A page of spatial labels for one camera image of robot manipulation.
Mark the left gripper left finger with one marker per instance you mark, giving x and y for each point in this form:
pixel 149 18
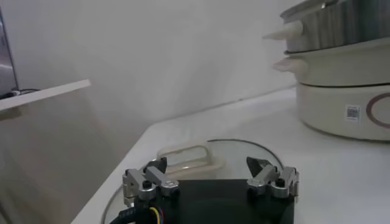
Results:
pixel 158 178

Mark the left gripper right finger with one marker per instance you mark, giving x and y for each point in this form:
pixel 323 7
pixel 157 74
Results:
pixel 265 176

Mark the stainless steel steamer basket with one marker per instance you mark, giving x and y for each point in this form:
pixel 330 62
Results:
pixel 335 27

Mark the round glass lid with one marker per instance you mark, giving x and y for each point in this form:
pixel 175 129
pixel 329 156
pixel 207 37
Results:
pixel 237 158

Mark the cream electric cooker pot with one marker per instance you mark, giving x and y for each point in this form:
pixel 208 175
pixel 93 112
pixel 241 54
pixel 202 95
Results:
pixel 329 106

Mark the white side table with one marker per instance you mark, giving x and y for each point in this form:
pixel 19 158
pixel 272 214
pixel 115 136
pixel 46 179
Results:
pixel 45 94

